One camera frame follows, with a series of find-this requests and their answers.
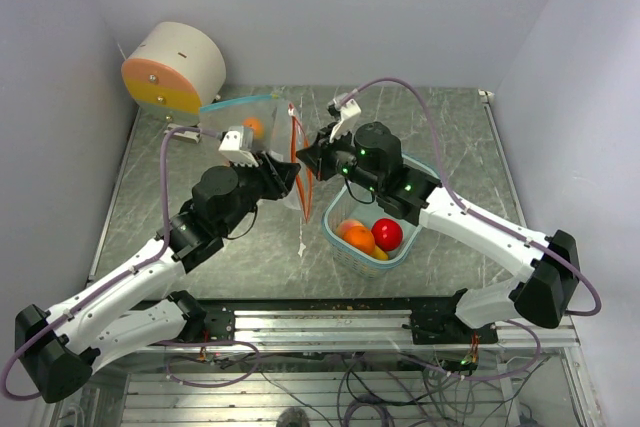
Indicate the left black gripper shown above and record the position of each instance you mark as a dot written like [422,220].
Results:
[276,176]

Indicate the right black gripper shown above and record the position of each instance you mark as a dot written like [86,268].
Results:
[321,153]

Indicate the clear bag orange zipper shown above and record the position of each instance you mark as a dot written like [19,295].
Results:
[286,139]

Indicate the clear zip top bag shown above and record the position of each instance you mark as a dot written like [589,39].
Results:
[220,116]

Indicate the pink toy peach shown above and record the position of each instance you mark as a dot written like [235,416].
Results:
[346,225]

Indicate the orange toy fruit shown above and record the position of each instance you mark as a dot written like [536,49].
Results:
[360,238]

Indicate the light blue plastic basket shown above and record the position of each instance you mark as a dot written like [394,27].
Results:
[364,205]

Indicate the red toy apple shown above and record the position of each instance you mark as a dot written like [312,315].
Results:
[388,234]

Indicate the yellow toy lemon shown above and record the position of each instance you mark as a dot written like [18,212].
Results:
[379,254]

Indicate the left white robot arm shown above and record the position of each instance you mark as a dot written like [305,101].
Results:
[61,347]

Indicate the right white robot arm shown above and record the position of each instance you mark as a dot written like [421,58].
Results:
[543,268]

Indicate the round cream drawer box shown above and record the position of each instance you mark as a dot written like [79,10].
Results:
[175,70]

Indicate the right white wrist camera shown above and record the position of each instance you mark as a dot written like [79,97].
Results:
[349,115]

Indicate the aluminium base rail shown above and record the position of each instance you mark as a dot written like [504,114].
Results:
[354,329]

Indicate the small white wall clip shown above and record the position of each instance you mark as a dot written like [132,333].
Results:
[487,96]

